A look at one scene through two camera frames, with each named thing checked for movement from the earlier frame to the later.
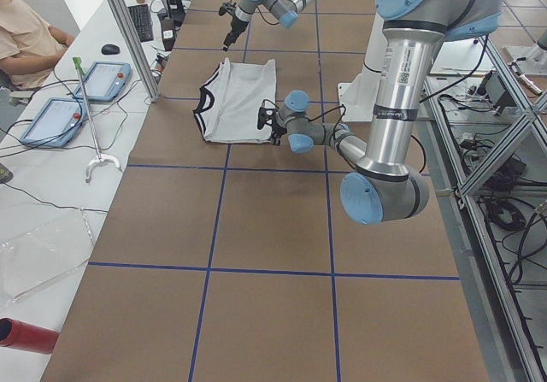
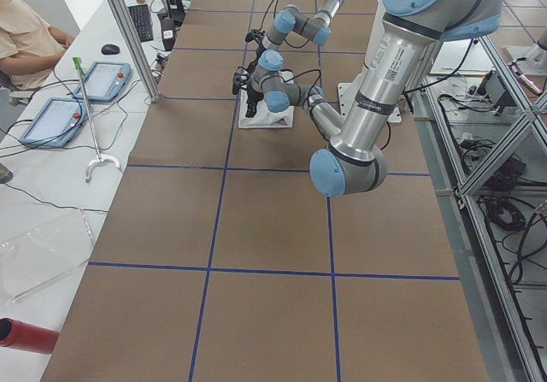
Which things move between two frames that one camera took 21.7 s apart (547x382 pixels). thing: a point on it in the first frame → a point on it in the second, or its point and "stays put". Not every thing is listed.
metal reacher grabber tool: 99,156 stays put
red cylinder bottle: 25,336 stays put
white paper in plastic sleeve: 38,246 stays put
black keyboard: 142,19 stays put
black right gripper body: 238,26 → 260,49
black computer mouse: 110,49 stays put
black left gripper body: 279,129 → 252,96
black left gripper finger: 275,137 → 251,109
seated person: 29,47 stays put
